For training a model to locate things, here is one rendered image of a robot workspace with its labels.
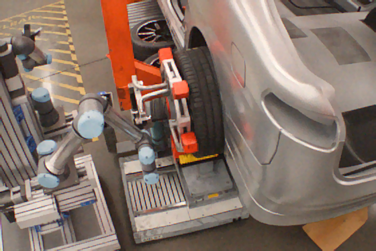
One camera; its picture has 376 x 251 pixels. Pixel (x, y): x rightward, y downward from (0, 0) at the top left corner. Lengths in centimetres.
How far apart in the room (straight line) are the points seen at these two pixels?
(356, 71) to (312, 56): 33
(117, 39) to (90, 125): 101
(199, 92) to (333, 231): 147
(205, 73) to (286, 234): 132
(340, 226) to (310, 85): 179
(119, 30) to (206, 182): 120
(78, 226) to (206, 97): 127
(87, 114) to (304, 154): 89
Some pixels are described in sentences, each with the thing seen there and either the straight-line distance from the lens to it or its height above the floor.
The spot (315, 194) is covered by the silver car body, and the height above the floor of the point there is 114.
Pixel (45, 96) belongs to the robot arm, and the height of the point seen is 103.
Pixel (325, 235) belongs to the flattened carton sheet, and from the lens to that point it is 283.
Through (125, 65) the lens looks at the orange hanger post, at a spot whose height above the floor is 91.
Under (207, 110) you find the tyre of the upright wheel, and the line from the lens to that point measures 204.
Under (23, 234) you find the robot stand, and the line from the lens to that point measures 279.
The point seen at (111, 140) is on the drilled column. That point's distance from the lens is 325.
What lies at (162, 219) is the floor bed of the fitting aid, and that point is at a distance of 274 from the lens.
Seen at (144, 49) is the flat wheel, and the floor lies 47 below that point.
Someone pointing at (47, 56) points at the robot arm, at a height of 115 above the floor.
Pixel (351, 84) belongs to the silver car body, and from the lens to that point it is 251.
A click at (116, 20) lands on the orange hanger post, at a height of 127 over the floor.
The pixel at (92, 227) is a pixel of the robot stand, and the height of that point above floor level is 21.
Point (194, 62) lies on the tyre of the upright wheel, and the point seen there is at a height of 118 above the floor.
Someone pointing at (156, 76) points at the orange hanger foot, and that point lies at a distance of 277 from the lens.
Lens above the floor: 236
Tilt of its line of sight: 43 degrees down
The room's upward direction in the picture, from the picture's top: 4 degrees counter-clockwise
